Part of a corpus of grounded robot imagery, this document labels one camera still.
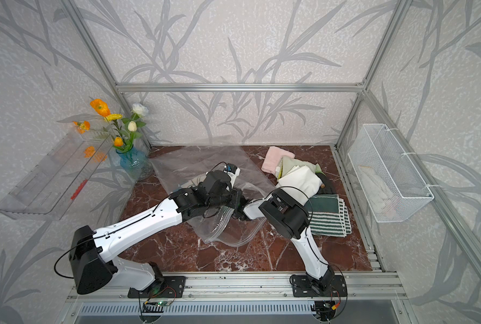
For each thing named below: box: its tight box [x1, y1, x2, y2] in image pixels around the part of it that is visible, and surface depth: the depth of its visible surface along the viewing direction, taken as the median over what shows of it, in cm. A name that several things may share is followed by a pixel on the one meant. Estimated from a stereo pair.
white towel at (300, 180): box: [275, 165, 323, 206], surface depth 101 cm
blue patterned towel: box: [171, 171, 209, 194], surface depth 102 cm
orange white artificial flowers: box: [72, 98, 150, 154], surface depth 92 cm
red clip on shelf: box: [70, 178, 88, 201], surface depth 65 cm
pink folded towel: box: [260, 145, 296, 175], surface depth 114 cm
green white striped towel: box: [306, 194, 352, 238], surface depth 91 cm
